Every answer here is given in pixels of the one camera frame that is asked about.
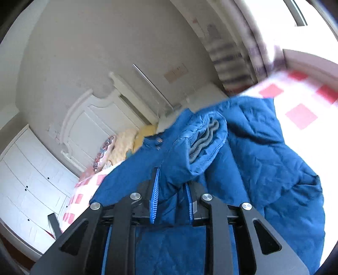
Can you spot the red white checked bed sheet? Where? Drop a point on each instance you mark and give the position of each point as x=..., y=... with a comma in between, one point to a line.
x=301, y=116

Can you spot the blue quilted jacket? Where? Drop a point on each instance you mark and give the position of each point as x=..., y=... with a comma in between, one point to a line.
x=250, y=148

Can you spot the striped beige curtain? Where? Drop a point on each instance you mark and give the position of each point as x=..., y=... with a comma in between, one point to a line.
x=229, y=66

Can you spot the cream pillow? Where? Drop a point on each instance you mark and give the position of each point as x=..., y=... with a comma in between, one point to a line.
x=122, y=145

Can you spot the patterned pillow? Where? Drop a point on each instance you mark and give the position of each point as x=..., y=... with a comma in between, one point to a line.
x=104, y=153

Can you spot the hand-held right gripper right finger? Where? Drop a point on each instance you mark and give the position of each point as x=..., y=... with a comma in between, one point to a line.
x=189, y=205

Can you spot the white bed headboard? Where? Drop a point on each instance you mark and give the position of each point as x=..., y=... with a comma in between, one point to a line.
x=100, y=124

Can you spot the white nightstand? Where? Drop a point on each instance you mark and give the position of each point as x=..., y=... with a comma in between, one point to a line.
x=208, y=97

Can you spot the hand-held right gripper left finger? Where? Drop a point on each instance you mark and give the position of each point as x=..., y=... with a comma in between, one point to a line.
x=155, y=197

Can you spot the white chest of drawers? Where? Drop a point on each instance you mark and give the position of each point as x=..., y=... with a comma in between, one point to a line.
x=26, y=185

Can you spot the metal rod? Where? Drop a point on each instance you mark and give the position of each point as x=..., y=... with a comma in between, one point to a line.
x=151, y=84

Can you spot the window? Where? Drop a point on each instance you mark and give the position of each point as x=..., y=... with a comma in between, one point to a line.
x=298, y=13

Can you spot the beige window sill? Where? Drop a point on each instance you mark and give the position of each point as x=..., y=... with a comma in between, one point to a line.
x=306, y=56

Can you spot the beige wall switch plate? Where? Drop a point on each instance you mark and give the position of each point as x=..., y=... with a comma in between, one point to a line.
x=175, y=72

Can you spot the yellow pillow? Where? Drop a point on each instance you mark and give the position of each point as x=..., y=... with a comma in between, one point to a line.
x=144, y=134

